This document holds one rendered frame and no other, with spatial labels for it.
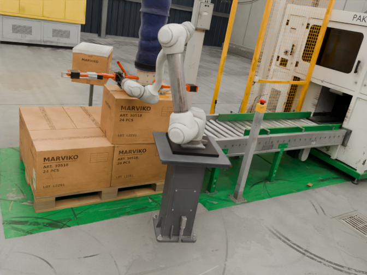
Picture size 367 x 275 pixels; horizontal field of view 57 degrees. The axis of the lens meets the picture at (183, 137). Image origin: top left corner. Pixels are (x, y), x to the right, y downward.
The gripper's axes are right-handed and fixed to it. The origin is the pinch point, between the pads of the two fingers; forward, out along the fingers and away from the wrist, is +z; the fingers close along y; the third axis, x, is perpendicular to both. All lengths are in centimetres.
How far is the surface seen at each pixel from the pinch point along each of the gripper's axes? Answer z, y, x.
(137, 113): -19.5, 24.8, 13.6
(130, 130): -19.3, 39.8, 9.3
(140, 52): -3.5, -21.5, 16.6
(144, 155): -20, 64, 25
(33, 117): 49, 54, -55
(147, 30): -6.8, -39.4, 18.3
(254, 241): -109, 106, 91
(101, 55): 135, 10, 31
